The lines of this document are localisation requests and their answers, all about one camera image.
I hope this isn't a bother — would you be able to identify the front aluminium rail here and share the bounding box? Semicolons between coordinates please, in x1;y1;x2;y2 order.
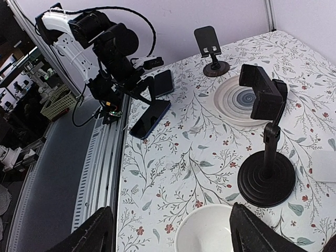
1;98;130;251

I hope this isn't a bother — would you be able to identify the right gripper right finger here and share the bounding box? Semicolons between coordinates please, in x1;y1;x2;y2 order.
229;203;304;252

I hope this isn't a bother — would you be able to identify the white folding phone stand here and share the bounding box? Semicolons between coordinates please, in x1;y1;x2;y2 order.
312;150;336;183

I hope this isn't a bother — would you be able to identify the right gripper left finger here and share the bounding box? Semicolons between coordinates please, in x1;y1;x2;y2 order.
48;206;113;252

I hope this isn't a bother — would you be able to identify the swirl patterned plate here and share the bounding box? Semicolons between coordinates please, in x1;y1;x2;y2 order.
213;75;268;127

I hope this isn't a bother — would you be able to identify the white bowl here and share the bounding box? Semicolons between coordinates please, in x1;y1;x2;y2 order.
174;204;233;252

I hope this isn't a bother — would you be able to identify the short black phone stand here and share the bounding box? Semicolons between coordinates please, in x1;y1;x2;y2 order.
194;26;230;77

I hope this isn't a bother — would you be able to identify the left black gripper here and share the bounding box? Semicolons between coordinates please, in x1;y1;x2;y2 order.
110;67;156;105

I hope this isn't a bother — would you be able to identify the floral patterned table mat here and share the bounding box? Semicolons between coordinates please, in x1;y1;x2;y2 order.
115;31;335;251

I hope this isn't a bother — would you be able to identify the left aluminium frame post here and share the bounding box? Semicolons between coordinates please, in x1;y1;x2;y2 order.
264;0;277;32

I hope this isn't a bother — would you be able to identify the green plastic basket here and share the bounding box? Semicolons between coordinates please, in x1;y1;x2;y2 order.
40;85;76;120

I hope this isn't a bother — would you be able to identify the blue-edged black phone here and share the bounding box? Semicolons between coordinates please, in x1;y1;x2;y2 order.
130;100;171;140

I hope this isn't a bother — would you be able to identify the black round-base phone stand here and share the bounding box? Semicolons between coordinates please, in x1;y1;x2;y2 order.
237;64;296;208

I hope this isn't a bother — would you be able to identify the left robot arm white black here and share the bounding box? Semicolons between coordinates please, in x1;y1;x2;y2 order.
35;3;163;104

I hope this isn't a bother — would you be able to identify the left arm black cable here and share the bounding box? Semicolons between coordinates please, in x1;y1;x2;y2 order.
65;6;158;57

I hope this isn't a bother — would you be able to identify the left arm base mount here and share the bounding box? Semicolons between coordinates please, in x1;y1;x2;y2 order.
93;100;123;125

